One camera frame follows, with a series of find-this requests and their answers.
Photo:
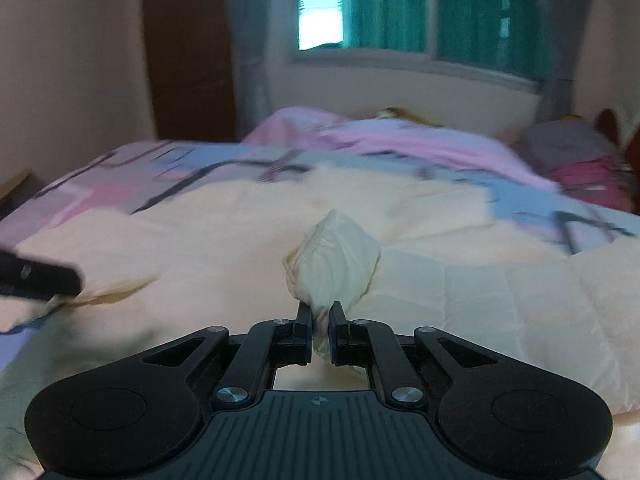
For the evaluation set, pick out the window with green curtain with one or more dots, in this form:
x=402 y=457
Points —
x=500 y=40

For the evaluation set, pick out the pink lilac blanket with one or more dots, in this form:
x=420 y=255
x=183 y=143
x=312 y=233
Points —
x=307 y=128

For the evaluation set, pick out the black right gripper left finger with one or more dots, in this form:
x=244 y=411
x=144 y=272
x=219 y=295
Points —
x=256 y=356

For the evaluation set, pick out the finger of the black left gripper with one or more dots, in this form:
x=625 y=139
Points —
x=37 y=280

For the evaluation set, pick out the stack of folded clothes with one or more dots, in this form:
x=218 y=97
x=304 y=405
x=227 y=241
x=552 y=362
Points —
x=582 y=161

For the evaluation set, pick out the red white heart headboard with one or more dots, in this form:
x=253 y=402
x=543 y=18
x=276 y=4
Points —
x=609 y=125

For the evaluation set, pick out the cream quilted jacket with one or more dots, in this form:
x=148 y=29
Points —
x=395 y=249

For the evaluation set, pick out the grey left curtain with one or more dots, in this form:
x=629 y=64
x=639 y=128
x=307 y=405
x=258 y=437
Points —
x=248 y=21

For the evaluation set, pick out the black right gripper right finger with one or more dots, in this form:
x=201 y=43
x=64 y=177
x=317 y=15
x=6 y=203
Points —
x=374 y=347

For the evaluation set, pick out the grey right curtain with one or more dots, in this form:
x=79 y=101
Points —
x=565 y=22

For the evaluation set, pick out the grey curtain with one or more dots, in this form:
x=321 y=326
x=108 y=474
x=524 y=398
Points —
x=248 y=21
x=565 y=22

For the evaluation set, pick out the patterned blue pink bedsheet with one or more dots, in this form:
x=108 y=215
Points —
x=150 y=179

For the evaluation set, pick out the dark brown wooden door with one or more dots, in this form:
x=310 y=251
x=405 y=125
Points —
x=188 y=56

